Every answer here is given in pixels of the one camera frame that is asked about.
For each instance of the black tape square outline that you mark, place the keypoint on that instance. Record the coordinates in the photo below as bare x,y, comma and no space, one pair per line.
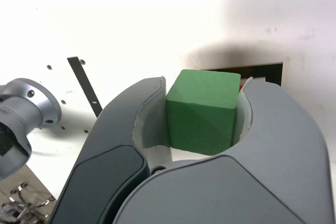
273,73

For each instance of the black tape strip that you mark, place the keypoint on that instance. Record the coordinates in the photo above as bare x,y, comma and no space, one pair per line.
84,85

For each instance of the red cube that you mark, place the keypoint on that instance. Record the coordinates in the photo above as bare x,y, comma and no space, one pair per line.
242,87

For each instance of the green cube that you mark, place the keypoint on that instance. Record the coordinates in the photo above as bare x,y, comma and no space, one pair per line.
202,119

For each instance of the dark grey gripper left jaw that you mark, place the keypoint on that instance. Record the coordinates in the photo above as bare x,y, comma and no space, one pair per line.
113,134

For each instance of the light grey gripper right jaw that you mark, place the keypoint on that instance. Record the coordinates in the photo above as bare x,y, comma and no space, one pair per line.
236,195

